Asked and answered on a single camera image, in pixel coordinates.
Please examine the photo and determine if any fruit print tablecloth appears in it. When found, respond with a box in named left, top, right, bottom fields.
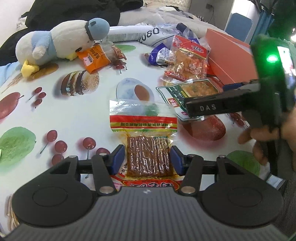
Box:
left=1, top=43, right=271, bottom=240

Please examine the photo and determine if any green white snack packet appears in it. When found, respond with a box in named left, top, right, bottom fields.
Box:
left=156, top=79, right=219, bottom=122

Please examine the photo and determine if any orange open cardboard box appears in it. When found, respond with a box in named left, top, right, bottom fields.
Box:
left=205, top=29, right=258, bottom=84

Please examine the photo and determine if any red label spicy strips bag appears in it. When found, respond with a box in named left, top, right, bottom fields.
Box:
left=164, top=35, right=208, bottom=82

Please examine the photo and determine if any red yellow tofu snack packet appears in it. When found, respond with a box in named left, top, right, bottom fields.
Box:
left=109, top=99, right=181, bottom=190

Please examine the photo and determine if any blue curtain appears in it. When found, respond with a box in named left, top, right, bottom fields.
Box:
left=254, top=11, right=274, bottom=36

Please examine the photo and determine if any grey quilt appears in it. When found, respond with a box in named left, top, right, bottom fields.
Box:
left=118, top=8, right=225, bottom=37

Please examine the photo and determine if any blue white plastic bag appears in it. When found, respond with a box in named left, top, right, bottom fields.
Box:
left=139, top=23, right=211, bottom=67

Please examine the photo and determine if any person's right hand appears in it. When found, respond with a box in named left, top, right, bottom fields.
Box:
left=238, top=107, right=296, bottom=171

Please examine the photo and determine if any blue chair back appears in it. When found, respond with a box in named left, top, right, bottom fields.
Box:
left=225, top=13, right=253, bottom=42

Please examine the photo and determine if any white and blue plush bird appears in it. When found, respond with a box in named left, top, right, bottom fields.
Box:
left=15, top=18, right=110, bottom=78

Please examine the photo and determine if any white cylindrical bottle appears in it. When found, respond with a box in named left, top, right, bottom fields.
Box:
left=105, top=24, right=162, bottom=44

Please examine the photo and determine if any orange snack packet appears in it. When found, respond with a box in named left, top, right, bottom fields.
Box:
left=77, top=45, right=111, bottom=74

